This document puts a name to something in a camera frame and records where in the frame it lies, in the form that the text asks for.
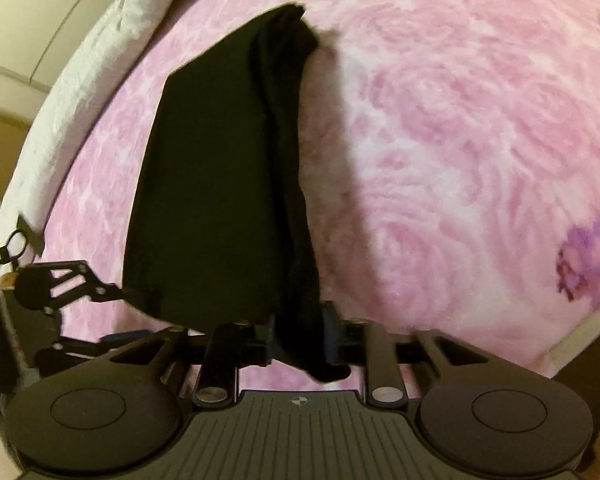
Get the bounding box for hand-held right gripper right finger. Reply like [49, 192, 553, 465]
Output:
[322, 302, 488, 406]

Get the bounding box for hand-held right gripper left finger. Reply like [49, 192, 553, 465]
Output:
[109, 322, 281, 406]

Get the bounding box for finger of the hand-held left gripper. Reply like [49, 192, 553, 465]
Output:
[46, 260, 131, 311]
[34, 327, 175, 377]

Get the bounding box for black pants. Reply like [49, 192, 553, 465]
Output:
[122, 2, 353, 386]

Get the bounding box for pink rose blanket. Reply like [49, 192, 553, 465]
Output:
[40, 0, 600, 392]

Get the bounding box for white striped duvet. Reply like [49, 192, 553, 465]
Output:
[0, 0, 187, 267]

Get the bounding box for cream wardrobe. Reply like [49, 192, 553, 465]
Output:
[0, 0, 132, 94]

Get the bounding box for black cable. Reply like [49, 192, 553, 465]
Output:
[0, 215, 46, 267]

